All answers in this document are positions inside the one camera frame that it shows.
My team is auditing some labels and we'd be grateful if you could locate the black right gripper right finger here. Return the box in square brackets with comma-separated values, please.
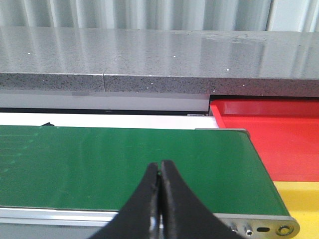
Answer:
[161, 160, 240, 239]

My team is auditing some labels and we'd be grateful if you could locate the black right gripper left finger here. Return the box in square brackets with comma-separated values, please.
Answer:
[90, 163, 160, 239]

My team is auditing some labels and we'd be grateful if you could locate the green conveyor belt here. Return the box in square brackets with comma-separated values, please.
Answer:
[0, 125, 289, 216]

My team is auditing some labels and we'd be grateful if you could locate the yellow plastic tray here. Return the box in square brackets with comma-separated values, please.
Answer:
[274, 181, 319, 239]

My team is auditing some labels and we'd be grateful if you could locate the red plastic tray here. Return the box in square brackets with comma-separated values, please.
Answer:
[210, 99, 319, 182]

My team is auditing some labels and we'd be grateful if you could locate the grey speckled stone counter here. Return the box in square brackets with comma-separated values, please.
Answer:
[0, 26, 319, 112]

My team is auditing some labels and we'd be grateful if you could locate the white pleated curtain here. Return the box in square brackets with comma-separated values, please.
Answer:
[0, 0, 319, 32]

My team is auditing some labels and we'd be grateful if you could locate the aluminium conveyor frame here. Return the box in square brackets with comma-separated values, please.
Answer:
[0, 128, 301, 239]

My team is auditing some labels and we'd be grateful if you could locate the black cable connector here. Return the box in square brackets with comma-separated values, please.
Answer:
[42, 122, 55, 126]

